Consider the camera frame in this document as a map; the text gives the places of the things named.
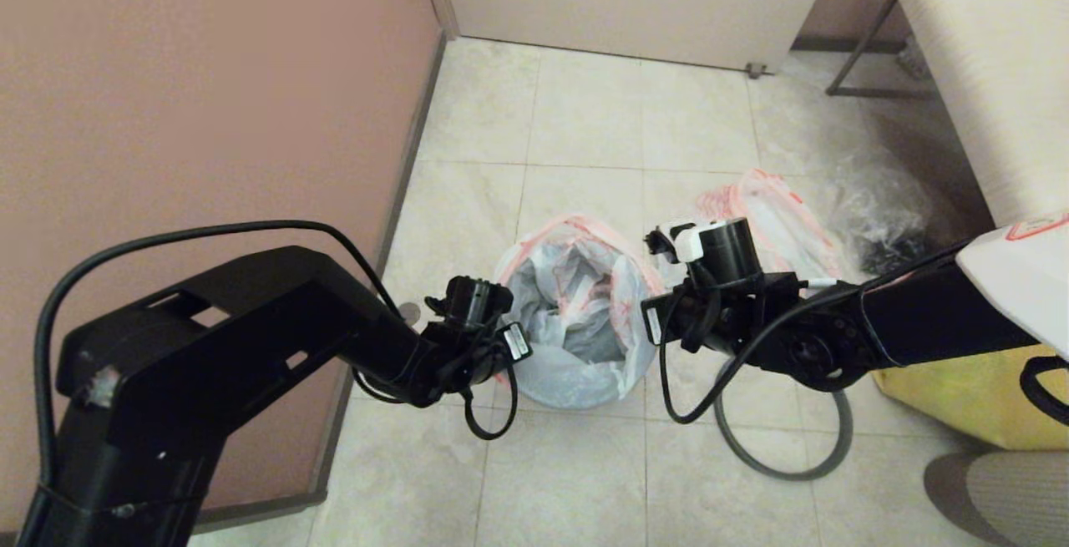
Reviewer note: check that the clear bag with black contents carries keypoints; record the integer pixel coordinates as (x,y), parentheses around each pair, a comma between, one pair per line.
(877,205)

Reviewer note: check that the black round trash bin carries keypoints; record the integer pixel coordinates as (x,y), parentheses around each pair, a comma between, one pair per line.
(576,392)

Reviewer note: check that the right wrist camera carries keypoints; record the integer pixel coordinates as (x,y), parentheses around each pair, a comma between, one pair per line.
(664,242)

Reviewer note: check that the cream striped table top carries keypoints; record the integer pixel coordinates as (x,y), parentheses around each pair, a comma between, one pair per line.
(994,71)

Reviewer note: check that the small clear container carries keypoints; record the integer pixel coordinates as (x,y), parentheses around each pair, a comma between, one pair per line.
(912,58)

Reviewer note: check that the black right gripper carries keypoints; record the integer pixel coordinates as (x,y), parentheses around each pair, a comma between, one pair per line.
(727,313)

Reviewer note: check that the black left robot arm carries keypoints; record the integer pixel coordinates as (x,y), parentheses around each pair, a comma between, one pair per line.
(209,346)

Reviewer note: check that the yellow shopping bag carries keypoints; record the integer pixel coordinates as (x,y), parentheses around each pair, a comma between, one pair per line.
(960,405)

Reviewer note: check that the grey ribbed round object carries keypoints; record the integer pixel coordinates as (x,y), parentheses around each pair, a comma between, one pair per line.
(1019,497)

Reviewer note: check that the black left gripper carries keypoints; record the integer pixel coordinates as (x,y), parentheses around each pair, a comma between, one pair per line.
(476,321)

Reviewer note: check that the small metal door stop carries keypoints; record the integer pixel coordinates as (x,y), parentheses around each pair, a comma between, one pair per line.
(757,70)

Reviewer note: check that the dark metal table frame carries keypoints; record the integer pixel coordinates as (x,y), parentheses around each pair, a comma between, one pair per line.
(877,92)

